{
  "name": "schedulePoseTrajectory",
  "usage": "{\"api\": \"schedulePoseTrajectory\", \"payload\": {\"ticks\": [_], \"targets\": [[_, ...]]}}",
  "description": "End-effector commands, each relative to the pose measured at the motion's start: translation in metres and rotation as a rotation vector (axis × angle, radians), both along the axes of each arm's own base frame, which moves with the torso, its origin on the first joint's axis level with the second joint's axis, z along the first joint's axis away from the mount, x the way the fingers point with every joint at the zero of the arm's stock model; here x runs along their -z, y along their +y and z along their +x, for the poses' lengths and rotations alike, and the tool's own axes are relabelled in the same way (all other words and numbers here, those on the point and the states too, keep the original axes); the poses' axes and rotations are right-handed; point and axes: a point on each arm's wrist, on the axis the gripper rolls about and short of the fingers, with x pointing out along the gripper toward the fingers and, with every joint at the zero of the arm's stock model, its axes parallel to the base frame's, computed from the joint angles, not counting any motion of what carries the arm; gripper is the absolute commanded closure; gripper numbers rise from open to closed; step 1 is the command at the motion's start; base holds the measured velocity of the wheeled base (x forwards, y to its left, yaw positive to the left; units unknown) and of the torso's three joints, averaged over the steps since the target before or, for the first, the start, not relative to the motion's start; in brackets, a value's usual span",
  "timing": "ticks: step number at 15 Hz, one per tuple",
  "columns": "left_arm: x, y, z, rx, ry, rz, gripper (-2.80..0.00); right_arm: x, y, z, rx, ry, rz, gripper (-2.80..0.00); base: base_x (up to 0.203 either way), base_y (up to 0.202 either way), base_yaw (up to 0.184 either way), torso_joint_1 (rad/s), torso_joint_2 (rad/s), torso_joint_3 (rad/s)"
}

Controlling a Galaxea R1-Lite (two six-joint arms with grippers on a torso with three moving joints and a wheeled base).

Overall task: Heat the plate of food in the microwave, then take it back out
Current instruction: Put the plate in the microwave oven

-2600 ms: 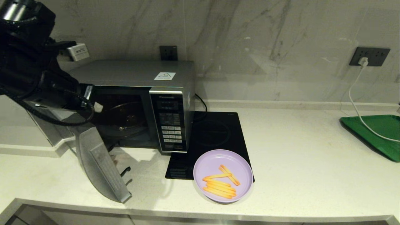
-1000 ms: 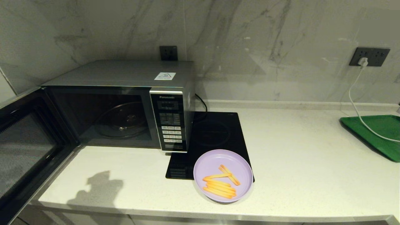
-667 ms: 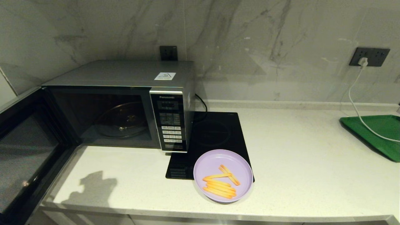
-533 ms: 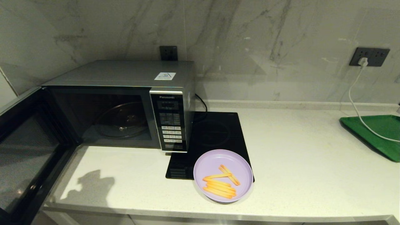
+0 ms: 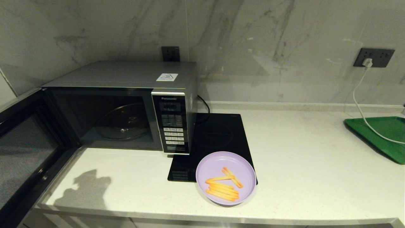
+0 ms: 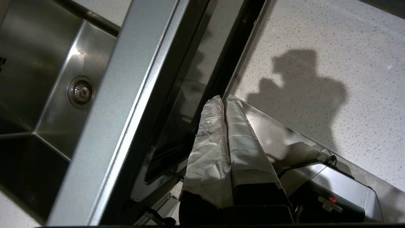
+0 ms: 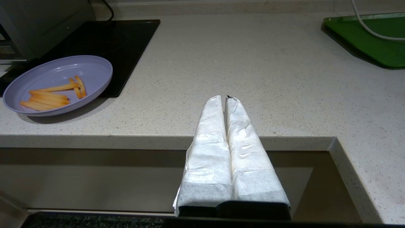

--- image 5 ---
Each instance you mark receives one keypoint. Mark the purple plastic plate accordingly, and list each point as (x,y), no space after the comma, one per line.
(215,163)

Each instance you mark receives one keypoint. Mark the glass microwave door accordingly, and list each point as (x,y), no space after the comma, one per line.
(25,152)

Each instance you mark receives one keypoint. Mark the silver Panasonic microwave body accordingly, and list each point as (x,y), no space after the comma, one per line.
(126,72)

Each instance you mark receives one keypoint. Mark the black induction cooktop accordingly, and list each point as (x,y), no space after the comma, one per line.
(218,133)

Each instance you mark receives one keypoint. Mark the white warning sticker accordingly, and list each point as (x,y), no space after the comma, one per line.
(166,77)

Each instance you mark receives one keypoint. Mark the white power plug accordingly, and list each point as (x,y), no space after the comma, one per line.
(367,62)

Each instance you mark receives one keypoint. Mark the green plastic tray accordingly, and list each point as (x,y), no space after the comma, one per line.
(389,129)

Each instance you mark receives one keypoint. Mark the black wide wall socket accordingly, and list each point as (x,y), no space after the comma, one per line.
(383,57)

